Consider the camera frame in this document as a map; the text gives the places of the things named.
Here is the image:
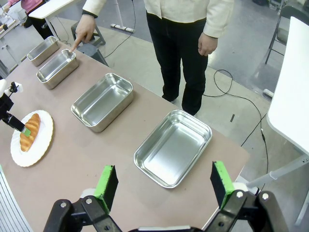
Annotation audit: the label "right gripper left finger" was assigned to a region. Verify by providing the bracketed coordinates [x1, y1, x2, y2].
[43, 165, 123, 232]

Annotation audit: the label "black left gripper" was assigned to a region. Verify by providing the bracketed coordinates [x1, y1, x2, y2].
[0, 93, 31, 137]

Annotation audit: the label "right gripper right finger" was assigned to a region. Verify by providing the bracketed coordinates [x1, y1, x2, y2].
[201, 160, 289, 232]

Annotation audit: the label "golden croissant bread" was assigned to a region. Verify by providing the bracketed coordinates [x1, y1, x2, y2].
[19, 113, 41, 152]

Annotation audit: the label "person left forearm cream sleeve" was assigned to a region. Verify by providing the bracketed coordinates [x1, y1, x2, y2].
[202, 0, 235, 39]

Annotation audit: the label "person right forearm cream sleeve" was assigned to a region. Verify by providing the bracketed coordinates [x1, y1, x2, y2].
[82, 0, 108, 19]

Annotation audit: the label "steel rectangular container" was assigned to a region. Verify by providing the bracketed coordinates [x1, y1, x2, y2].
[70, 72, 134, 133]
[133, 109, 213, 189]
[36, 48, 80, 90]
[26, 35, 60, 67]

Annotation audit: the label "person right hand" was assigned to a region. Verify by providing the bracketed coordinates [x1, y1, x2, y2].
[69, 14, 98, 53]

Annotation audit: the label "person left hand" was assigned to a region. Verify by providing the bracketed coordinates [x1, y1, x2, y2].
[197, 32, 219, 57]

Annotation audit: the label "white scalloped plate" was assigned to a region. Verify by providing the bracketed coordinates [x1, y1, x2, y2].
[10, 110, 54, 167]

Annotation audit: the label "white lab bench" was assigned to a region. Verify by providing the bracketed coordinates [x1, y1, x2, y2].
[0, 9, 22, 71]

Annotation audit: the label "grey ribbed panel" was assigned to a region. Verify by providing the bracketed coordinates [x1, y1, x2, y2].
[0, 164, 34, 232]

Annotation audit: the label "grey plastic stool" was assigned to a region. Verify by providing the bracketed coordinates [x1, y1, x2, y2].
[76, 43, 109, 68]

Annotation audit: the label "large white table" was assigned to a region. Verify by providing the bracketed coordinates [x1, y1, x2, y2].
[246, 16, 309, 227]

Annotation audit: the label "person in pink top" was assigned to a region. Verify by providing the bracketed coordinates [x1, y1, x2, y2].
[3, 0, 54, 41]

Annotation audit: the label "grey metal stool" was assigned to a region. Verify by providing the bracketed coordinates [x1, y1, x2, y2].
[70, 23, 106, 47]

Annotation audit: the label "white side desk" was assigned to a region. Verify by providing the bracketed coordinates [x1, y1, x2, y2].
[28, 0, 80, 41]

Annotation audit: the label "person black trousers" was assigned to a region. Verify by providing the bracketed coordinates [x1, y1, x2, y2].
[146, 12, 209, 116]

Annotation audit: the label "grey desk white legs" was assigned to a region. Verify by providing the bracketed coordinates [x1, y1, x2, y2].
[110, 0, 135, 33]

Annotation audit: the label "black folding chair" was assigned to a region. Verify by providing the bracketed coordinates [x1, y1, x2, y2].
[264, 6, 294, 65]

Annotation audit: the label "person torso cream shirt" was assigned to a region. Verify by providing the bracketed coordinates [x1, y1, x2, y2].
[143, 0, 213, 24]

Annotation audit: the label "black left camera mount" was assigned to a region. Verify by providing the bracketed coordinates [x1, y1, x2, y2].
[8, 81, 19, 95]

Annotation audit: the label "black floor cable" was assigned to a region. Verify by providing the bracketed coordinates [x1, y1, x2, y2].
[202, 69, 270, 174]

